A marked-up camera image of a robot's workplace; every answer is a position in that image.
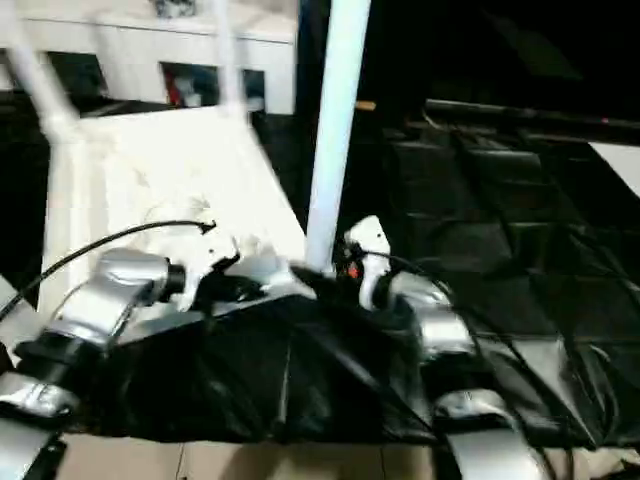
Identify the black work mat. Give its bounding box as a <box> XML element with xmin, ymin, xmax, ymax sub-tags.
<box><xmin>0</xmin><ymin>89</ymin><xmax>640</xmax><ymax>449</ymax></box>

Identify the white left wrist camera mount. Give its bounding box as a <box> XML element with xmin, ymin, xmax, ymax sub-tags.
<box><xmin>171</xmin><ymin>227</ymin><xmax>242</xmax><ymax>315</ymax></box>

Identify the white flat board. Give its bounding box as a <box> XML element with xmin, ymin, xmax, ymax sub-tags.
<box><xmin>588</xmin><ymin>141</ymin><xmax>640</xmax><ymax>200</ymax></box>

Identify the white plastic table top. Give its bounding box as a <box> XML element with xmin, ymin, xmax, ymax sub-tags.
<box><xmin>36</xmin><ymin>103</ymin><xmax>322</xmax><ymax>327</ymax></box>

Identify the dark low shelf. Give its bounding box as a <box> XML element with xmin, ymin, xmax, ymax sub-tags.
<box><xmin>423</xmin><ymin>99</ymin><xmax>640</xmax><ymax>135</ymax></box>

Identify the red bottle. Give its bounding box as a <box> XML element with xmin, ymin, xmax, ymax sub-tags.
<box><xmin>166</xmin><ymin>73</ymin><xmax>185</xmax><ymax>107</ymax></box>

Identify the white glass-door cabinet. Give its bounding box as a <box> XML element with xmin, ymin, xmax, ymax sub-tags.
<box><xmin>0</xmin><ymin>0</ymin><xmax>302</xmax><ymax>117</ymax></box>

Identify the white plastic table leg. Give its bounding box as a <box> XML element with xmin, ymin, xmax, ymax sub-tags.
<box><xmin>211</xmin><ymin>0</ymin><xmax>252</xmax><ymax>120</ymax></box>
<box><xmin>303</xmin><ymin>0</ymin><xmax>375</xmax><ymax>277</ymax></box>
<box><xmin>0</xmin><ymin>271</ymin><xmax>40</xmax><ymax>362</ymax></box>
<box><xmin>0</xmin><ymin>0</ymin><xmax>82</xmax><ymax>142</ymax></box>

